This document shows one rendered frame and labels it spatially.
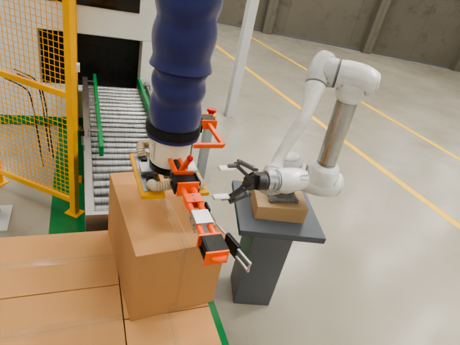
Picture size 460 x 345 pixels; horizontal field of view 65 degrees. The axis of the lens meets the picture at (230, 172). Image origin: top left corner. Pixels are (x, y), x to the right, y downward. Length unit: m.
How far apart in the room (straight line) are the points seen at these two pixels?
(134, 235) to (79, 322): 0.46
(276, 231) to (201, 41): 1.15
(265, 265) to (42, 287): 1.26
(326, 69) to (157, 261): 1.11
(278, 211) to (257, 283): 0.61
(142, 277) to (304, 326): 1.40
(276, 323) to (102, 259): 1.23
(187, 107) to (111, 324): 0.99
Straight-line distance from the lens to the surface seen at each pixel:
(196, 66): 1.35
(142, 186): 1.53
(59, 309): 1.85
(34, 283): 1.96
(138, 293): 1.64
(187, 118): 1.41
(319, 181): 2.00
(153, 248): 1.51
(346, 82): 1.75
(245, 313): 2.59
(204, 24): 1.32
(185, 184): 1.33
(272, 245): 2.26
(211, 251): 1.08
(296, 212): 2.12
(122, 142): 3.11
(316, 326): 2.71
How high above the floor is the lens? 1.99
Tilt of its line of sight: 30 degrees down
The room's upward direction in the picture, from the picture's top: 13 degrees clockwise
